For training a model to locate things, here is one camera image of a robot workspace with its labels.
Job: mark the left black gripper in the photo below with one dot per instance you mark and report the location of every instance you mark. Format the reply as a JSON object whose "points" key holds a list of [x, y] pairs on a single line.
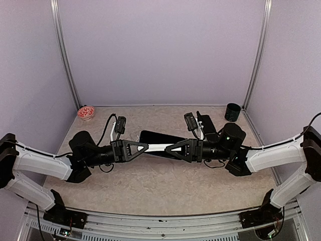
{"points": [[122, 150]]}

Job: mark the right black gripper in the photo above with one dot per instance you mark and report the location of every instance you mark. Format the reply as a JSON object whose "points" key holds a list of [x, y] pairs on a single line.
{"points": [[193, 149]]}

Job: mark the teal-edged smartphone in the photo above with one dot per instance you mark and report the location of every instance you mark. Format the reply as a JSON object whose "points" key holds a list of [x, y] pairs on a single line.
{"points": [[212, 137]]}

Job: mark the blue-edged smartphone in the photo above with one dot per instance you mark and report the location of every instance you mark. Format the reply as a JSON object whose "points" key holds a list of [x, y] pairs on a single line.
{"points": [[158, 139]]}

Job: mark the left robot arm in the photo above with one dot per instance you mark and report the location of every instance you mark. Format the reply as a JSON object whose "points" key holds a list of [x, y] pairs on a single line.
{"points": [[73, 167]]}

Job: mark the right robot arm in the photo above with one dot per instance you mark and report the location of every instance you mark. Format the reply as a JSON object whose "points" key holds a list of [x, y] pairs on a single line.
{"points": [[244, 161]]}

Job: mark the dark green cup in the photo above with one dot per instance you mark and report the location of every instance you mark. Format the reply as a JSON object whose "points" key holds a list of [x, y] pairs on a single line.
{"points": [[232, 112]]}

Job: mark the red white patterned bowl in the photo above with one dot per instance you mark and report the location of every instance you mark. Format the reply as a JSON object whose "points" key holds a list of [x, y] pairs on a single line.
{"points": [[86, 113]]}

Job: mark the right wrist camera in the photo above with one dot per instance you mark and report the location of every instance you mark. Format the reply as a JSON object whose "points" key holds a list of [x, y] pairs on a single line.
{"points": [[194, 126]]}

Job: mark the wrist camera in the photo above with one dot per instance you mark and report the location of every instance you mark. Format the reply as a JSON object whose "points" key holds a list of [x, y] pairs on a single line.
{"points": [[194, 126], [118, 128]]}

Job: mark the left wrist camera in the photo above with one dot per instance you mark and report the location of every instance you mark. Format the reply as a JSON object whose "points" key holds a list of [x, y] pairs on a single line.
{"points": [[118, 128]]}

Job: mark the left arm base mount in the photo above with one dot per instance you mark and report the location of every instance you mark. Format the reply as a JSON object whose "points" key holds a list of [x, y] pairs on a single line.
{"points": [[59, 214]]}

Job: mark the front aluminium rail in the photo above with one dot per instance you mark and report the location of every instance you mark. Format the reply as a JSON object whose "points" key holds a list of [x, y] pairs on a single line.
{"points": [[108, 226]]}

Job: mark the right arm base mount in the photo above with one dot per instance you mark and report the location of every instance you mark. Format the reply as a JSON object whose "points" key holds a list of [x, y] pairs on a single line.
{"points": [[266, 213]]}

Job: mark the right aluminium frame post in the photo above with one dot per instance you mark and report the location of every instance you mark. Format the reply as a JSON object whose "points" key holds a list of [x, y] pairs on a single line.
{"points": [[259, 54]]}

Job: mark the aluminium frame post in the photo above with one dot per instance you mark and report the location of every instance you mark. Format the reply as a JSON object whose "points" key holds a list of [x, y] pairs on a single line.
{"points": [[63, 52], [259, 54]]}

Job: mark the left aluminium frame post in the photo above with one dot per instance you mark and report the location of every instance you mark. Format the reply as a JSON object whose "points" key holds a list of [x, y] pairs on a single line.
{"points": [[63, 52]]}

